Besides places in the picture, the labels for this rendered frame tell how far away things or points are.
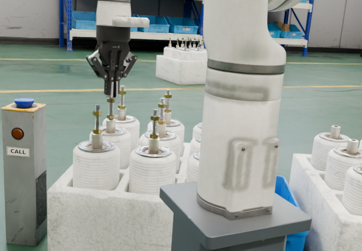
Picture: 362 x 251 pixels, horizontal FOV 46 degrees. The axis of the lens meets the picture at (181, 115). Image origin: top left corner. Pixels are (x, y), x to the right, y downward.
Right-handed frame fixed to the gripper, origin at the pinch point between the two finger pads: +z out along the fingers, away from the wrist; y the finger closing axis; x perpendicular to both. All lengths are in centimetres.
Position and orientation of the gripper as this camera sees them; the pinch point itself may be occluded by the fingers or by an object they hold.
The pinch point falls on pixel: (111, 88)
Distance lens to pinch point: 98.0
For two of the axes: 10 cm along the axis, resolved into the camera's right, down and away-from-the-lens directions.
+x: 7.2, 2.1, -6.7
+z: -0.6, 9.7, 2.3
